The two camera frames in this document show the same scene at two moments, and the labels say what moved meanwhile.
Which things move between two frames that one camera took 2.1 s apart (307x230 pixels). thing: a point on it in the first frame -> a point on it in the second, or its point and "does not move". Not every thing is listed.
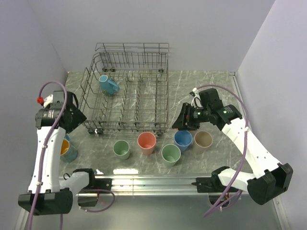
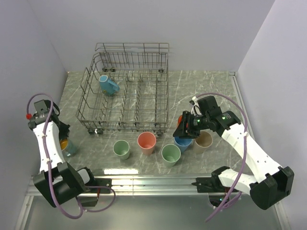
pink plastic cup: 147,141 does not move
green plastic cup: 122,149 does not move
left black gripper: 78,118 -> 64,132
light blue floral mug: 107,86 does not move
